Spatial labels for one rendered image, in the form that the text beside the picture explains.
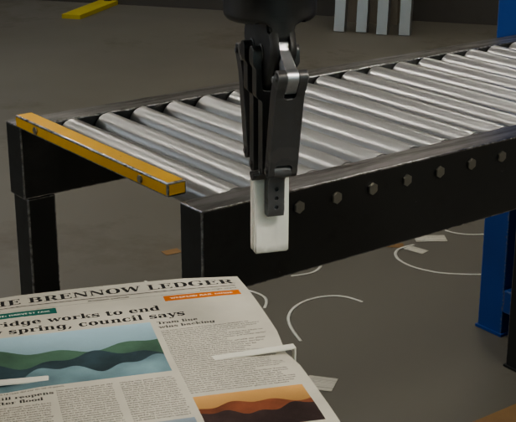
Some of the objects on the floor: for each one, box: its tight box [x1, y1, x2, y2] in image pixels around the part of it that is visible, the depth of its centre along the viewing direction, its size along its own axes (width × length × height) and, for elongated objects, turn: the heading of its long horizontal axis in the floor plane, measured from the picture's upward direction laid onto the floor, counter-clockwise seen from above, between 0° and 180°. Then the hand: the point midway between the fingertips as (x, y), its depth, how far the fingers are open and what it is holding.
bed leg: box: [14, 193, 60, 295], centre depth 208 cm, size 6×6×68 cm
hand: (269, 211), depth 103 cm, fingers closed
